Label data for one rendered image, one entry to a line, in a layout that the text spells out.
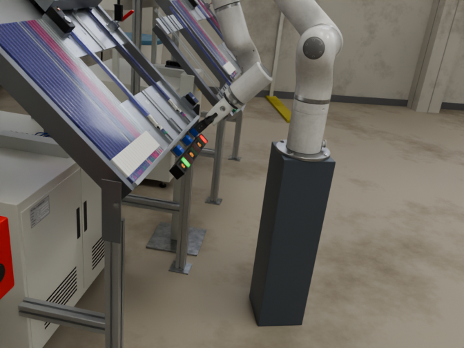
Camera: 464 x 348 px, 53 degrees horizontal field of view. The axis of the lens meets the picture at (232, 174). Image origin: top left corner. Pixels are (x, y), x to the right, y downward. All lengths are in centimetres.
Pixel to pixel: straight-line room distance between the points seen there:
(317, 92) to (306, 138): 16
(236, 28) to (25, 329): 115
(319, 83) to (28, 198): 93
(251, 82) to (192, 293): 92
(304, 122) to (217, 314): 85
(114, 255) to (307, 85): 78
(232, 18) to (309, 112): 40
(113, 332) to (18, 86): 70
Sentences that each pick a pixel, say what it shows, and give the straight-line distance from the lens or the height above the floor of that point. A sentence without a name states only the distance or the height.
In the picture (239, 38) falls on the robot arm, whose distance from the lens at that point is 159.
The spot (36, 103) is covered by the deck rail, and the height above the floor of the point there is 91.
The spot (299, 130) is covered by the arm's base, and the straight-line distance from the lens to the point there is 155.
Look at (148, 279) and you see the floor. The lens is 207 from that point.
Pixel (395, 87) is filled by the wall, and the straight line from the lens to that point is 592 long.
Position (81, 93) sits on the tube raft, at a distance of 132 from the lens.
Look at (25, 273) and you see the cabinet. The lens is 148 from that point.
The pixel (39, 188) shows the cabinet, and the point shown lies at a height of 62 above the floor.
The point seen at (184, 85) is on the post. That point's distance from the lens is 202.
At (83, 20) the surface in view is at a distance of 169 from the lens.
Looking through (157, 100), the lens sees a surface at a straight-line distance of 165.
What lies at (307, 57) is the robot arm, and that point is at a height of 103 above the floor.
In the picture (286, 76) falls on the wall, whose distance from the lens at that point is 538.
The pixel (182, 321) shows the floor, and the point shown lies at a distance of 187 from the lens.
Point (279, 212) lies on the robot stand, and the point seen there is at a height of 50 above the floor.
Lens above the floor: 124
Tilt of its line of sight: 23 degrees down
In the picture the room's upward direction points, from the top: 7 degrees clockwise
